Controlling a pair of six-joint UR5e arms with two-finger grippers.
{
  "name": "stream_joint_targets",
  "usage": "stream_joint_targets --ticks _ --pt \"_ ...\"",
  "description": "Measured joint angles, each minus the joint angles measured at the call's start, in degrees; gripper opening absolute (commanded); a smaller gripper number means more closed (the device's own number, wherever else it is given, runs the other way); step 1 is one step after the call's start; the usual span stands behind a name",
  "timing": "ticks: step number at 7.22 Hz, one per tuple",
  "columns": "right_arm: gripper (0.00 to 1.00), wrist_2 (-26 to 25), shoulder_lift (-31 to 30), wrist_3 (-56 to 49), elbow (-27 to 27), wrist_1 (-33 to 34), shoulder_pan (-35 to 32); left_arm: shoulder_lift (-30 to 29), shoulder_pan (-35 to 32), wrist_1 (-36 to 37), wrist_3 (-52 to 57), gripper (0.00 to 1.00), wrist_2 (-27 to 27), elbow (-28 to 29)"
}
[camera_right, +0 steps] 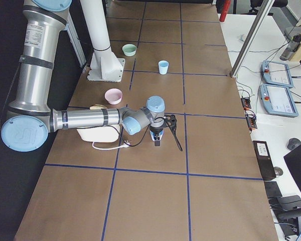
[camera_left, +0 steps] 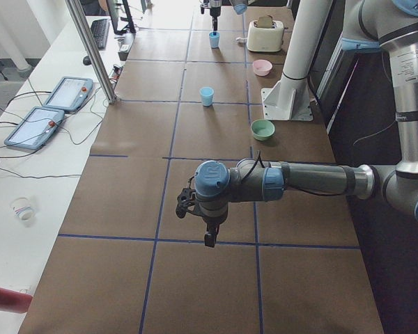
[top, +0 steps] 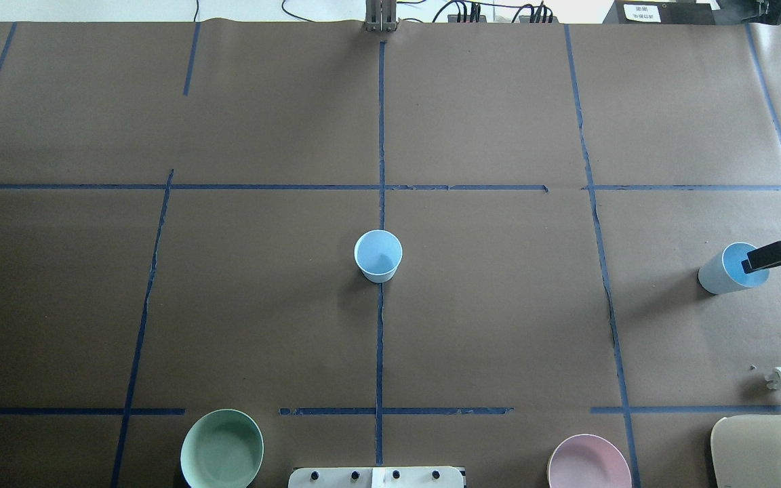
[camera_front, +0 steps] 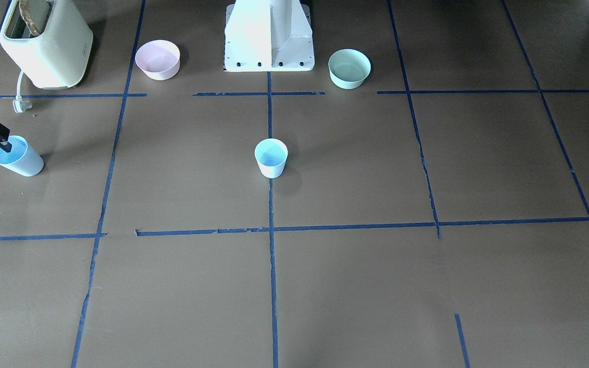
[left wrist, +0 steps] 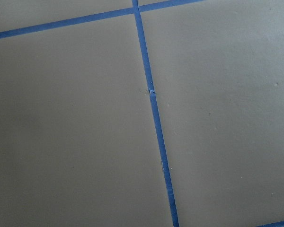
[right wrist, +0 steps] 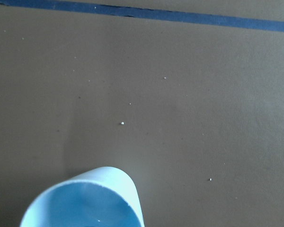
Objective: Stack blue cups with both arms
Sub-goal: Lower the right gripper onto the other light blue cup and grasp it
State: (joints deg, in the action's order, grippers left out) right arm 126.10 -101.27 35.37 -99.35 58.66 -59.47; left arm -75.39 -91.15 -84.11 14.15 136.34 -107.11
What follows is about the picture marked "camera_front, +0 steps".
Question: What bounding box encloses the brown bread slice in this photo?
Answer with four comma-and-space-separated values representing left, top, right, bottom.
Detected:
18, 0, 52, 37

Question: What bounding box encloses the white toaster power plug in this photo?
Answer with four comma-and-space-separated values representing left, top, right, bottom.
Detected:
13, 71, 33, 114

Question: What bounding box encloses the pink bowl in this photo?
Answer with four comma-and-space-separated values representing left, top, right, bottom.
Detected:
134, 39, 182, 81

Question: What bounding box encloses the mint green bowl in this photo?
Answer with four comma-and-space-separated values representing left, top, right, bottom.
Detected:
328, 49, 372, 90

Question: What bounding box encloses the blue cup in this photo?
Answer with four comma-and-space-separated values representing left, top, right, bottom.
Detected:
254, 138, 288, 179
0, 135, 44, 177

